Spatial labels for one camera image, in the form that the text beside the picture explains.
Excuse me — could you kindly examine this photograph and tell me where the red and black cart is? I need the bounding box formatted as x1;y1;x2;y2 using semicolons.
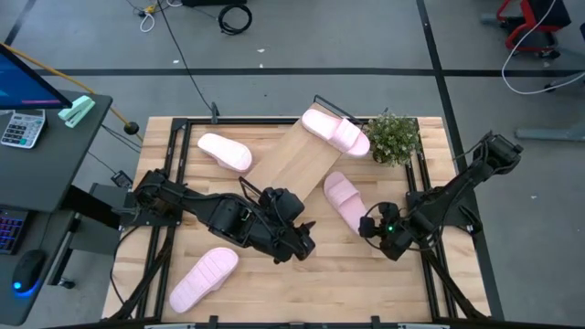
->
495;0;573;60

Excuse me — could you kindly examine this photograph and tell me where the long white cable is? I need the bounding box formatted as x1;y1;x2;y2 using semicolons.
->
501;0;585;96

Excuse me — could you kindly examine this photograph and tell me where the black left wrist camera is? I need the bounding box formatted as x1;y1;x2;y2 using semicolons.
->
259;186;306;225

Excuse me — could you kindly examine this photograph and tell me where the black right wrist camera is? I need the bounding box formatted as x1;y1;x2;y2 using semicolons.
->
378;218;415;262

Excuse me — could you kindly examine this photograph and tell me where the mint green stapler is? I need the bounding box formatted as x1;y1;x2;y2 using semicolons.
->
57;94;97;130

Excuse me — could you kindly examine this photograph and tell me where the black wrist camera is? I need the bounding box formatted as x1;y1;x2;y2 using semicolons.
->
259;186;306;225
378;218;415;262

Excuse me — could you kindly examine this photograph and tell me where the yellow tether cable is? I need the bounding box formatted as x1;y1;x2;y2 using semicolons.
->
0;42;138;133

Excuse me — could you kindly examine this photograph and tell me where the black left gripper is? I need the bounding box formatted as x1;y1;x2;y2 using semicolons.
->
262;219;318;265

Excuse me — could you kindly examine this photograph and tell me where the black floor cable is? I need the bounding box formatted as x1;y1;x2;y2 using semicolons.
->
156;0;216;115

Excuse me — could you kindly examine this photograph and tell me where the backlit black keyboard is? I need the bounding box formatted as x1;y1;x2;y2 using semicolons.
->
0;207;27;256

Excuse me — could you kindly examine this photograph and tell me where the black mouse with blue light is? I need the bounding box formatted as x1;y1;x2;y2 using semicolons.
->
10;248;48;296

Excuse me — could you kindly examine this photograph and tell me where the white floor cable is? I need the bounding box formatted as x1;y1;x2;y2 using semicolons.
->
138;0;157;34

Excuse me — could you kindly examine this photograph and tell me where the black desk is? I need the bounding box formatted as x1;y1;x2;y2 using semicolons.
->
0;89;114;327

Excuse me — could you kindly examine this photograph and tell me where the black power adapter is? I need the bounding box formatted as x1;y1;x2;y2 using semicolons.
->
110;169;135;190

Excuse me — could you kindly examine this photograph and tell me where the white desk calculator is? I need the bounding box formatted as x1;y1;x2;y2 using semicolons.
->
0;108;48;151

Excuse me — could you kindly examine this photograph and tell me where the pink rubber slide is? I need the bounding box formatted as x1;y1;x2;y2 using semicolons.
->
168;246;240;315
323;170;369;236
197;132;254;174
301;108;372;159

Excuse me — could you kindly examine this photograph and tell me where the wooden shelf with black frame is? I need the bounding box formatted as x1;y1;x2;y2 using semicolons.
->
238;94;367;216

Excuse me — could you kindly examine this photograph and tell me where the coiled black cable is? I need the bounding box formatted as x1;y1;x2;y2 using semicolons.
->
217;3;254;37

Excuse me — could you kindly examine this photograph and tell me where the black computer monitor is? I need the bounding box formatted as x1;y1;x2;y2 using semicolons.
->
0;42;73;111

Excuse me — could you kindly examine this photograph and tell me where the grey metal stand foot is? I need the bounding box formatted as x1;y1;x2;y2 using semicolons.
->
515;125;585;142

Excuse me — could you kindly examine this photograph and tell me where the green potted plant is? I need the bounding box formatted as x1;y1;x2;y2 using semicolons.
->
364;111;422;167

